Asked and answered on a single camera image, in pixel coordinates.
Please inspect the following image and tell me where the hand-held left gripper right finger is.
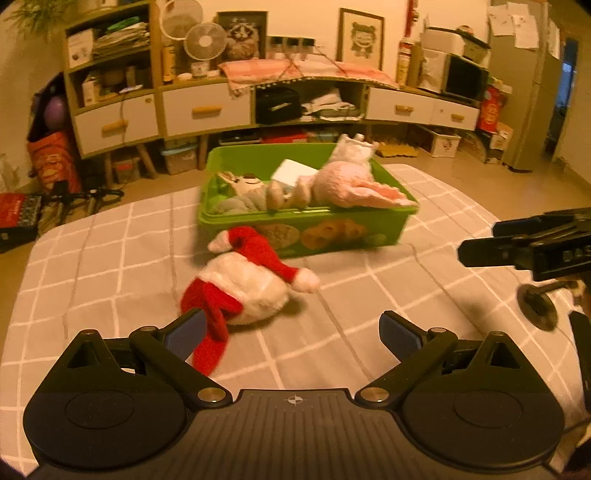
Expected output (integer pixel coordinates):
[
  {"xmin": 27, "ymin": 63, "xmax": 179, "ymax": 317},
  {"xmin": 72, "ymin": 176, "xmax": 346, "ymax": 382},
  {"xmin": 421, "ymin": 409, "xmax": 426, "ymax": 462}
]
[{"xmin": 353, "ymin": 311, "xmax": 523, "ymax": 408}]

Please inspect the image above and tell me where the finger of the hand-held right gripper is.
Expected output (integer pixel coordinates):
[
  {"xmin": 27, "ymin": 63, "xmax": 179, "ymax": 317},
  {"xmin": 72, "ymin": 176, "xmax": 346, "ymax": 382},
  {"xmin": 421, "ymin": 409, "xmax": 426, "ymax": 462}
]
[
  {"xmin": 492, "ymin": 208, "xmax": 591, "ymax": 239},
  {"xmin": 457, "ymin": 235, "xmax": 537, "ymax": 269}
]

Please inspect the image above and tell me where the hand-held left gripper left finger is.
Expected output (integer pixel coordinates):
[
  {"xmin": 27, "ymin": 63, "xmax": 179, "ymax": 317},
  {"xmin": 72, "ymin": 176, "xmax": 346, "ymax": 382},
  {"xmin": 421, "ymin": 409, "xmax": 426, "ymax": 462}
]
[{"xmin": 64, "ymin": 308, "xmax": 234, "ymax": 409}]

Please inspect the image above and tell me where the red white santa plush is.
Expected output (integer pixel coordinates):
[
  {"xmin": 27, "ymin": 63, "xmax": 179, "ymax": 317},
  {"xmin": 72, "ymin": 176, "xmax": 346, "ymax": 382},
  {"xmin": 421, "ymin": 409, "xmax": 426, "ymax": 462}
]
[{"xmin": 179, "ymin": 225, "xmax": 322, "ymax": 376}]

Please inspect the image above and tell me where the green plastic box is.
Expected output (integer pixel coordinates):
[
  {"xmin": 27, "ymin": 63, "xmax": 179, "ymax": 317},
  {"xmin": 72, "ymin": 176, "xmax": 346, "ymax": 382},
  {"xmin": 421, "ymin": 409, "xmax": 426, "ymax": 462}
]
[{"xmin": 198, "ymin": 142, "xmax": 420, "ymax": 259}]

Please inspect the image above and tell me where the beige bunny plush doll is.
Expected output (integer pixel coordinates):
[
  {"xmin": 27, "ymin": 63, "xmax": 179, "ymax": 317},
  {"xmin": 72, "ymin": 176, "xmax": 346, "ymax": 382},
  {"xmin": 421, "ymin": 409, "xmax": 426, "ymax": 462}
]
[{"xmin": 215, "ymin": 170, "xmax": 311, "ymax": 216}]

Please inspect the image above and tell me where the pink plush toy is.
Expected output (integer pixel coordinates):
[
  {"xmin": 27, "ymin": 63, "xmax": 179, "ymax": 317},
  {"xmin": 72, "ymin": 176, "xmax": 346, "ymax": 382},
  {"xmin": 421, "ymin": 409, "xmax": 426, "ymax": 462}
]
[{"xmin": 307, "ymin": 159, "xmax": 419, "ymax": 210}]

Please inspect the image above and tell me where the white towel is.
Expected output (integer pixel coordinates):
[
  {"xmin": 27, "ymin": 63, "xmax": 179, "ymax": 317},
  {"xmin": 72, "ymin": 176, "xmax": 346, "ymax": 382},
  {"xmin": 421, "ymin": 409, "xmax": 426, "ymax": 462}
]
[{"xmin": 270, "ymin": 159, "xmax": 320, "ymax": 191}]

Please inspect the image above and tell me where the grey checked blanket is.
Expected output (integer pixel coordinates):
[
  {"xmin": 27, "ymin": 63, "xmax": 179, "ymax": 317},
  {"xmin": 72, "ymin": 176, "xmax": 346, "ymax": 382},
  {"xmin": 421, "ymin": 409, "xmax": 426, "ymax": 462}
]
[{"xmin": 4, "ymin": 164, "xmax": 591, "ymax": 476}]

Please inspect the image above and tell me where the white printed box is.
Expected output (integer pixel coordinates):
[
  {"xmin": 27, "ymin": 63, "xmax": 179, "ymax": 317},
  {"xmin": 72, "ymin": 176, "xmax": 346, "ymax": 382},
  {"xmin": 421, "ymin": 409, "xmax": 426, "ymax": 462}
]
[{"xmin": 417, "ymin": 124, "xmax": 463, "ymax": 161}]

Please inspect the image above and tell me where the red gift box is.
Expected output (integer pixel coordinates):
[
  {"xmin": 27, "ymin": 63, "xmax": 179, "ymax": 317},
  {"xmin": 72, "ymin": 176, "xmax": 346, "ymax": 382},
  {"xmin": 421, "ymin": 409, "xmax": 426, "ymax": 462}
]
[{"xmin": 477, "ymin": 84, "xmax": 507, "ymax": 136}]

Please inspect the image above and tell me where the grey refrigerator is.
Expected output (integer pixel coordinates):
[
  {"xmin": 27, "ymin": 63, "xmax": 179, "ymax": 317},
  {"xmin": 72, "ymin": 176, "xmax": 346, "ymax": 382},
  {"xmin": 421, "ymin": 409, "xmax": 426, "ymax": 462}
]
[{"xmin": 488, "ymin": 0, "xmax": 563, "ymax": 172}]

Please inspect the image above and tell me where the egg carton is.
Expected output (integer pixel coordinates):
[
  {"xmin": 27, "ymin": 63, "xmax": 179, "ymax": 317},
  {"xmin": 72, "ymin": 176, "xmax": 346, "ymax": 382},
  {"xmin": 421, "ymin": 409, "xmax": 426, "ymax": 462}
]
[{"xmin": 378, "ymin": 142, "xmax": 419, "ymax": 158}]

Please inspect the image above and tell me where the microwave oven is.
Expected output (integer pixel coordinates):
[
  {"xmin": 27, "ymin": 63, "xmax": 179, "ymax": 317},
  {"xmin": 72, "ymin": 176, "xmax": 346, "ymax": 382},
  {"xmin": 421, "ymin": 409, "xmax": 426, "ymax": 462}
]
[{"xmin": 440, "ymin": 52, "xmax": 491, "ymax": 101}]

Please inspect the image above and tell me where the black tripod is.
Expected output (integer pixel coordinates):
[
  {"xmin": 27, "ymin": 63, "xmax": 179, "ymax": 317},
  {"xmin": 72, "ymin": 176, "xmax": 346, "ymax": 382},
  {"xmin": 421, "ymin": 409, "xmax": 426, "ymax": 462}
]
[{"xmin": 41, "ymin": 179, "xmax": 126, "ymax": 219}]

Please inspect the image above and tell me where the small clear storage bin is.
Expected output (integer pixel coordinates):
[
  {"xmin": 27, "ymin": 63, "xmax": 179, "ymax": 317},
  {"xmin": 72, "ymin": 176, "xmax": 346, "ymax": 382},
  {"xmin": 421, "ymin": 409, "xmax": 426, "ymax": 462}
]
[{"xmin": 110, "ymin": 154, "xmax": 142, "ymax": 186}]

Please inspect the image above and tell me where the red black equipment box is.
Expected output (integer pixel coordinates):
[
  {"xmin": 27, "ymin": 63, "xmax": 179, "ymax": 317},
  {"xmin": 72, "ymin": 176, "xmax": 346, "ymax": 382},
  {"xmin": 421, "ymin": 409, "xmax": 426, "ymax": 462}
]
[{"xmin": 0, "ymin": 192, "xmax": 43, "ymax": 253}]

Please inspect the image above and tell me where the white kitchen appliance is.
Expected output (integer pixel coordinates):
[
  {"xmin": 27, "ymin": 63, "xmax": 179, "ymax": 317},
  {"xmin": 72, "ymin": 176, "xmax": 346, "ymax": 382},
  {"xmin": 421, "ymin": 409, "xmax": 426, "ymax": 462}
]
[{"xmin": 421, "ymin": 26, "xmax": 491, "ymax": 57}]

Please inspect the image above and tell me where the orange printed bag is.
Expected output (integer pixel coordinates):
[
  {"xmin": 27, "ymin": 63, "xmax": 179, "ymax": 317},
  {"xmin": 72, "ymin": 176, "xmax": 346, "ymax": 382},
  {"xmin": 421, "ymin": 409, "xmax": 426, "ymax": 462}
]
[{"xmin": 26, "ymin": 130, "xmax": 82, "ymax": 195}]

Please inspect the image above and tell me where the flat red box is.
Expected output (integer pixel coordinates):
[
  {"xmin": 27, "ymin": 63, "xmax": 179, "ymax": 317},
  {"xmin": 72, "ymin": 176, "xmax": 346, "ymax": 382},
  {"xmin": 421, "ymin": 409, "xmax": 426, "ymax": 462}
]
[{"xmin": 260, "ymin": 130, "xmax": 308, "ymax": 145}]

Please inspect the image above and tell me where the stack of papers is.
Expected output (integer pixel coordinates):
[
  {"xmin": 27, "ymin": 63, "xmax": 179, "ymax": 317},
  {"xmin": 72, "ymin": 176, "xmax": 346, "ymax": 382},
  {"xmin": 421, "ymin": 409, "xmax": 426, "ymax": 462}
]
[{"xmin": 300, "ymin": 88, "xmax": 366, "ymax": 123}]

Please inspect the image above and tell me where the low wooden drawer cabinet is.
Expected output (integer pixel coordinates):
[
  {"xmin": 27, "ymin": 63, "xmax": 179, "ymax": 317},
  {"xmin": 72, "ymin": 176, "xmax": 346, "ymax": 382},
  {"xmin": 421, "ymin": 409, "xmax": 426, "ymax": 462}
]
[{"xmin": 157, "ymin": 76, "xmax": 257, "ymax": 171}]

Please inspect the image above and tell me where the black storage case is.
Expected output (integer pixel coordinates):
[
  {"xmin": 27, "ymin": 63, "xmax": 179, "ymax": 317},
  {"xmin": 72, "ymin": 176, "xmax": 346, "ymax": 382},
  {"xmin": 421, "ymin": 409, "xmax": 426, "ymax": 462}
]
[{"xmin": 255, "ymin": 88, "xmax": 303, "ymax": 125}]

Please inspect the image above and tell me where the framed cartoon picture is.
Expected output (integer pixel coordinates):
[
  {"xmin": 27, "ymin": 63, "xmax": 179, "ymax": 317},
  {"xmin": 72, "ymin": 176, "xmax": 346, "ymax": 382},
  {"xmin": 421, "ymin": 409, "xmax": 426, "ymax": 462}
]
[{"xmin": 337, "ymin": 8, "xmax": 386, "ymax": 71}]

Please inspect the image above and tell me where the pink cloth runner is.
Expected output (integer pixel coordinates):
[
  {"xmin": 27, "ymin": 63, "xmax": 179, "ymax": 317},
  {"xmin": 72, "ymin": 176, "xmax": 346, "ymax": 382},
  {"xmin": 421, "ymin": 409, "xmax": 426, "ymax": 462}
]
[{"xmin": 218, "ymin": 58, "xmax": 400, "ymax": 92}]

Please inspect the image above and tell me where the purple ball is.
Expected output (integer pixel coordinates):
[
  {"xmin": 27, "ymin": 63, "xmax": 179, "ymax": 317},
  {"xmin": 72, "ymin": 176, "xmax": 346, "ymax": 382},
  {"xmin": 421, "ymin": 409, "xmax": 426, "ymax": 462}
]
[{"xmin": 45, "ymin": 96, "xmax": 68, "ymax": 128}]

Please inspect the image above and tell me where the tall wooden shelf cabinet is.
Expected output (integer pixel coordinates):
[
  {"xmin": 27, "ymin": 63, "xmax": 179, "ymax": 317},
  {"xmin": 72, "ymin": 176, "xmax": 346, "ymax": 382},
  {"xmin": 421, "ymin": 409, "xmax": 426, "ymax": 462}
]
[{"xmin": 63, "ymin": 0, "xmax": 163, "ymax": 180}]

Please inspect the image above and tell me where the power strip with plugs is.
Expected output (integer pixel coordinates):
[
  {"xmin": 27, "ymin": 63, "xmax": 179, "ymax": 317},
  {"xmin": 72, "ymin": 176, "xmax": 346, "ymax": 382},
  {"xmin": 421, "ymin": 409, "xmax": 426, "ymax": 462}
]
[{"xmin": 269, "ymin": 36, "xmax": 318, "ymax": 52}]

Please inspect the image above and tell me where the white desk fan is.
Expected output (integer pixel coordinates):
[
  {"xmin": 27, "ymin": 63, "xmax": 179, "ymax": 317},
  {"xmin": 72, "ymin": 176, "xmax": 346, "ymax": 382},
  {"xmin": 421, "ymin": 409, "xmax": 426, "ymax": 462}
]
[{"xmin": 183, "ymin": 22, "xmax": 228, "ymax": 78}]

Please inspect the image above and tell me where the framed raccoon picture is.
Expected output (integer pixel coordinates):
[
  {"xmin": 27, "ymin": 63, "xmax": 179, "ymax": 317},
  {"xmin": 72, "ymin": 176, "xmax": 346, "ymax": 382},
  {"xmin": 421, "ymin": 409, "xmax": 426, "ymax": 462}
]
[{"xmin": 216, "ymin": 10, "xmax": 269, "ymax": 62}]

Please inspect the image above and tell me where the green potted plant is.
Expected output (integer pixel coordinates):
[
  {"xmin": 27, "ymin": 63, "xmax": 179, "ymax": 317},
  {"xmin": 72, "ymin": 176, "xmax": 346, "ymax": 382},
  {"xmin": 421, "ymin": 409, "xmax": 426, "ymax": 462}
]
[{"xmin": 6, "ymin": 0, "xmax": 66, "ymax": 29}]

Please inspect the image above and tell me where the white drawer wooden handle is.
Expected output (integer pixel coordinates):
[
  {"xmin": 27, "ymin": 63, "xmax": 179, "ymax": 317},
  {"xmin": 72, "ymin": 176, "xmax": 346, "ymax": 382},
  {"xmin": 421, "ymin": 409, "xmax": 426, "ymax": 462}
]
[
  {"xmin": 367, "ymin": 88, "xmax": 435, "ymax": 126},
  {"xmin": 161, "ymin": 83, "xmax": 253, "ymax": 138},
  {"xmin": 74, "ymin": 95, "xmax": 160, "ymax": 156},
  {"xmin": 431, "ymin": 99, "xmax": 481, "ymax": 132}
]

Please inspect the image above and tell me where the white pedestal fan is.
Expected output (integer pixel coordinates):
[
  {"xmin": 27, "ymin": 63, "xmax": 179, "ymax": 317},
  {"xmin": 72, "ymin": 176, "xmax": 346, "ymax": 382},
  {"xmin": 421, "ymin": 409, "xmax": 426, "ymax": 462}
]
[{"xmin": 158, "ymin": 0, "xmax": 205, "ymax": 45}]

